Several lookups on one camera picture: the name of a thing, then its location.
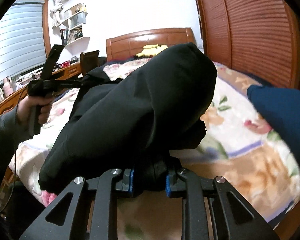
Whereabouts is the wooden headboard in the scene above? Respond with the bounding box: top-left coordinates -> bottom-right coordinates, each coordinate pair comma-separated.
106,28 -> 196,61

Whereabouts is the window roller blind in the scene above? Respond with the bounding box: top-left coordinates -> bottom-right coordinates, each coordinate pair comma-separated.
0,0 -> 46,84

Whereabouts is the yellow plush toy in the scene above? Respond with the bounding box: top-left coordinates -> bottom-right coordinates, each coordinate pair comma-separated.
136,44 -> 168,57

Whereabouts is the left hand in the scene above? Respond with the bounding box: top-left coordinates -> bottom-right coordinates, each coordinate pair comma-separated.
15,95 -> 55,126

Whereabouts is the floral bed blanket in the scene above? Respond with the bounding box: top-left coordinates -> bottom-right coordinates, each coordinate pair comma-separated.
8,57 -> 300,240

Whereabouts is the dark wooden chair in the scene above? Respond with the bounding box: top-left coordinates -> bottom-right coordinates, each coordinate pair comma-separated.
79,50 -> 108,76

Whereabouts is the wooden desk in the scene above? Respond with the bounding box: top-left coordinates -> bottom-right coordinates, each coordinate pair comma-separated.
0,61 -> 82,128

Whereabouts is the navy blue garment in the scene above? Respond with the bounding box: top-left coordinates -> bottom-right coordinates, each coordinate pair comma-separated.
247,85 -> 300,167

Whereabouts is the grey left sleeve forearm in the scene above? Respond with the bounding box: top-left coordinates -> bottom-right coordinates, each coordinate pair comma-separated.
0,108 -> 32,186

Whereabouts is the black coat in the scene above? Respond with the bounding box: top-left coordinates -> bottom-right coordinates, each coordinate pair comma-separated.
38,43 -> 217,194

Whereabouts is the red louvered wardrobe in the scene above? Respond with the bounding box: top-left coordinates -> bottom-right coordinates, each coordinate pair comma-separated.
196,0 -> 300,88

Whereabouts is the white wall shelf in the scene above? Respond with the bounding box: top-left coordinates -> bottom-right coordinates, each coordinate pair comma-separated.
50,3 -> 90,49

